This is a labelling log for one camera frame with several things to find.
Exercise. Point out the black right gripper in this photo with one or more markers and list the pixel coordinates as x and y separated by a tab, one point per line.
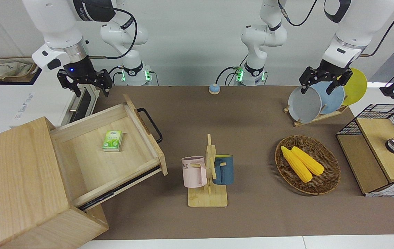
79	71

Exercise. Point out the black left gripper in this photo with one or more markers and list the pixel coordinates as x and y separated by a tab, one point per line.
328	72

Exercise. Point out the light wooden drawer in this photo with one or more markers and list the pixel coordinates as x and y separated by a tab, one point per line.
114	166

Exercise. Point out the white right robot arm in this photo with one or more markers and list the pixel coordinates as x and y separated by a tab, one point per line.
58	24

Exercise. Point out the light blue plate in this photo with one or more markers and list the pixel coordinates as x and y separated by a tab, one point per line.
332	101

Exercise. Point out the grey plate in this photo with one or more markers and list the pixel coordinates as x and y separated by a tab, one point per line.
304	105

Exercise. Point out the wooden plate rack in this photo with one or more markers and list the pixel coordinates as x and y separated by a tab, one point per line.
316	119

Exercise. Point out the yellow plate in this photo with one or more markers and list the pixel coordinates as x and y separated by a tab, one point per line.
357	88

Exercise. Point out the white toaster oven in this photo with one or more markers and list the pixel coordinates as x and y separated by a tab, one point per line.
51	103

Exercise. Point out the green tissue pack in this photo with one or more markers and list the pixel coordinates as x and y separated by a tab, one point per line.
112	141

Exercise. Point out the brown table mat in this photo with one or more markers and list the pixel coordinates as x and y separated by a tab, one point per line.
252	114

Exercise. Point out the yellow corn cob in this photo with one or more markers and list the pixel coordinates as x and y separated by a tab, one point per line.
297	166
309	162

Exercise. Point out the brown wicker basket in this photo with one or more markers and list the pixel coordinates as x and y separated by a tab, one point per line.
325	183

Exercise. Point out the small blue round button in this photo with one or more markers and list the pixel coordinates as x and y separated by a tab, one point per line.
214	89

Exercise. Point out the light wooden cabinet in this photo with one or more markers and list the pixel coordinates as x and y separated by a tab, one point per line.
10	180

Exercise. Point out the blue mug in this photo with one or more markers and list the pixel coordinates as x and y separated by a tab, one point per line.
226	171

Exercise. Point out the pink mug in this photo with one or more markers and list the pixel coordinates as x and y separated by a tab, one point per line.
191	174

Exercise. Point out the wooden mug rack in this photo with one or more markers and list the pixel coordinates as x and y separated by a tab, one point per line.
207	199

